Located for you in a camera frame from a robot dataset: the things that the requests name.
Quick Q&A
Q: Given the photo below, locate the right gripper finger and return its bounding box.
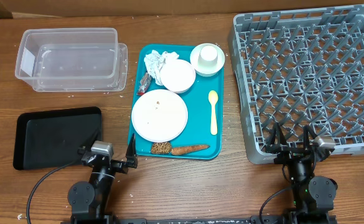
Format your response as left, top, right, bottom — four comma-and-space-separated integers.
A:
303, 125, 317, 149
268, 122, 287, 149

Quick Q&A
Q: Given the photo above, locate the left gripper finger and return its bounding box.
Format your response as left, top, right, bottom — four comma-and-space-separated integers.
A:
81, 129, 102, 149
126, 134, 138, 169

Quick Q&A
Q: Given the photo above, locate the orange carrot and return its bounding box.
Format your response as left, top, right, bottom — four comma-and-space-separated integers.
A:
170, 144, 210, 156

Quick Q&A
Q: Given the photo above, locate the large white plate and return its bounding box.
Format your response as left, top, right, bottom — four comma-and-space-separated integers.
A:
131, 89, 188, 142

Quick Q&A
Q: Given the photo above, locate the red silver snack wrapper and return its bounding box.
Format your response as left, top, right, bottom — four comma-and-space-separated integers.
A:
137, 72, 152, 96

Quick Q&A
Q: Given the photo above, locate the white napkin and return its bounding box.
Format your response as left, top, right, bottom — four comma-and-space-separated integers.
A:
144, 50, 179, 86

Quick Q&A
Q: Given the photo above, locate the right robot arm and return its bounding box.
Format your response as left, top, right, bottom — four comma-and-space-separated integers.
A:
258, 123, 338, 224

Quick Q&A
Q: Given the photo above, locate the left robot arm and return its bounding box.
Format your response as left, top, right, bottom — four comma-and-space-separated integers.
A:
68, 131, 138, 223

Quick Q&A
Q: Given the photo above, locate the grey dishwasher rack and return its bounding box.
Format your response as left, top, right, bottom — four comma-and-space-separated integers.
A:
228, 4, 364, 164

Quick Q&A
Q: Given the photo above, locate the brown walnut cookie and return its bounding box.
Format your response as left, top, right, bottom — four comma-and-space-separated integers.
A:
151, 142, 172, 154

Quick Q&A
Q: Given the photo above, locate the black plastic tray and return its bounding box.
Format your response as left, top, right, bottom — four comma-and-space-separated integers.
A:
13, 106, 103, 170

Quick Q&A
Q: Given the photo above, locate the teal plastic tray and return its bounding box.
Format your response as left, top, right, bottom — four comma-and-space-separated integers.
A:
133, 44, 225, 160

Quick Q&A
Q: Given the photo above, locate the yellow plastic spoon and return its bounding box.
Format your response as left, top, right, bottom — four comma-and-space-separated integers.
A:
208, 90, 218, 135

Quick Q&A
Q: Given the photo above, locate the clear plastic bin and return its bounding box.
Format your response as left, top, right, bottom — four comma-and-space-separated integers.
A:
14, 27, 121, 91

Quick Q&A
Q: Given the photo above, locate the pink bowl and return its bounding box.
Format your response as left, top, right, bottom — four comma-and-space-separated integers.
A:
160, 59, 196, 93

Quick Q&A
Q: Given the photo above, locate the pale green bowl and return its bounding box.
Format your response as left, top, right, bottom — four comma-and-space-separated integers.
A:
190, 43, 225, 77

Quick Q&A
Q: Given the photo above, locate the white cup upside down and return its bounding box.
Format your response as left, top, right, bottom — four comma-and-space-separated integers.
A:
198, 45, 218, 68

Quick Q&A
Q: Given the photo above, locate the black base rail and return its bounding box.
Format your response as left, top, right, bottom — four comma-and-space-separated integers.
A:
115, 215, 289, 224

